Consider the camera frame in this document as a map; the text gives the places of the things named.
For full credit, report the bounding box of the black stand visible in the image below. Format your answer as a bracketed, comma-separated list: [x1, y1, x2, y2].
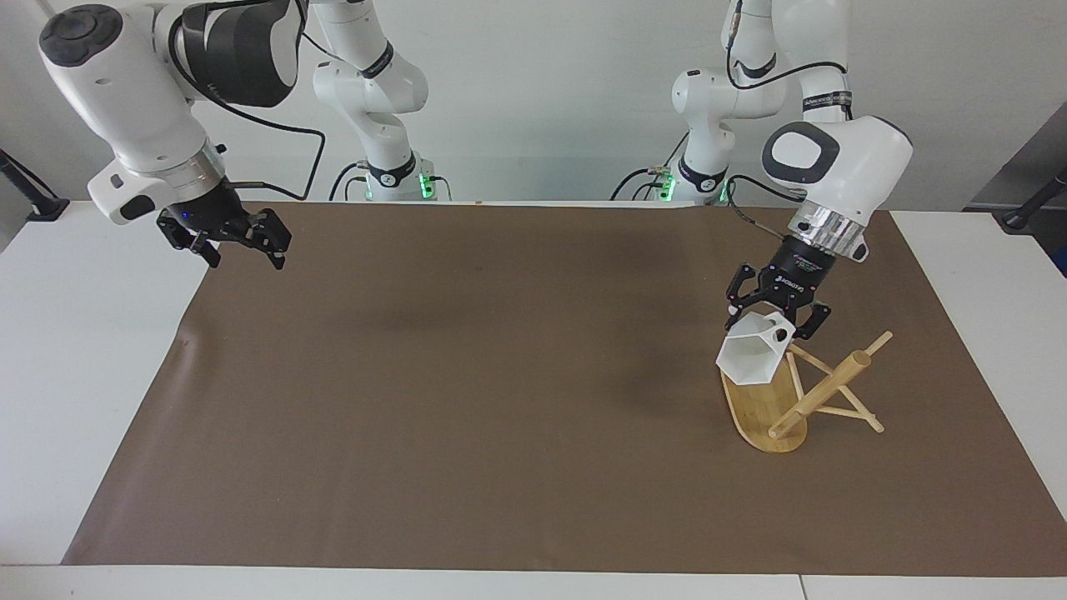
[999, 167, 1067, 232]
[0, 148, 71, 223]

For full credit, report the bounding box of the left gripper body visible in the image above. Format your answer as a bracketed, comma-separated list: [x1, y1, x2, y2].
[768, 235, 839, 306]

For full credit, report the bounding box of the black cable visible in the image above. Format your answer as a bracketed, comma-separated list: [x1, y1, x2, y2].
[169, 17, 328, 203]
[724, 0, 849, 92]
[724, 173, 794, 241]
[328, 161, 373, 203]
[610, 132, 693, 203]

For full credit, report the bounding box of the wooden cup rack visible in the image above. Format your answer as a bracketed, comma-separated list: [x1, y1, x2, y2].
[719, 330, 894, 454]

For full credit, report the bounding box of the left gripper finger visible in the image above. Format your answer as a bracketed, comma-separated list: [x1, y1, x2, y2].
[724, 262, 777, 332]
[787, 295, 833, 342]

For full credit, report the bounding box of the white faceted cup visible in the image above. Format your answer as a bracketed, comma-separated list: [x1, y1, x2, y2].
[715, 311, 795, 387]

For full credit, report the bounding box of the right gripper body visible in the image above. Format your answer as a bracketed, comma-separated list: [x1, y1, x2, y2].
[158, 182, 261, 246]

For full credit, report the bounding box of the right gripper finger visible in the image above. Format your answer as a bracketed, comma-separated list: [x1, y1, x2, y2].
[157, 215, 223, 269]
[237, 208, 293, 271]

